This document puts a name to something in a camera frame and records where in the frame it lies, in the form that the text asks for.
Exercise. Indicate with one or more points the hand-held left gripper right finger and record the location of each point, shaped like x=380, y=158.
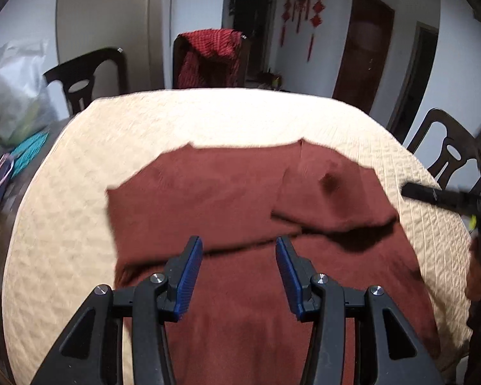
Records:
x=283, y=266

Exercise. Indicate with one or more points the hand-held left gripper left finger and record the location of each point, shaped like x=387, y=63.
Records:
x=190, y=272

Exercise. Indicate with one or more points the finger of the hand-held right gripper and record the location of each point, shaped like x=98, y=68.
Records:
x=437, y=195

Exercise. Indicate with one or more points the maroon knit sweater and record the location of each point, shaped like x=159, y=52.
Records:
x=224, y=192

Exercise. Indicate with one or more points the dark wooden chair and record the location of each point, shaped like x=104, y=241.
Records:
x=84, y=72
x=437, y=128
x=179, y=60

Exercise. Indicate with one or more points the grey framed door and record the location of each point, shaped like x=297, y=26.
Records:
x=415, y=80

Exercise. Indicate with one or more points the beige quilted blanket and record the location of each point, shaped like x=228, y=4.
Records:
x=104, y=136

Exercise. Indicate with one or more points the brown wooden door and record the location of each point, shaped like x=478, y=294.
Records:
x=362, y=48

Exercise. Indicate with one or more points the teal knit cloth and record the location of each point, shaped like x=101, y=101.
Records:
x=28, y=152

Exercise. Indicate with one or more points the red striped garment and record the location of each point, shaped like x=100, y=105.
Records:
x=212, y=52

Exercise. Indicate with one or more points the dark open doorway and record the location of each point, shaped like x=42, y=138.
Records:
x=254, y=28

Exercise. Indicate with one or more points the red knot wall decoration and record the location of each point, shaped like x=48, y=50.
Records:
x=302, y=0
x=317, y=12
x=288, y=6

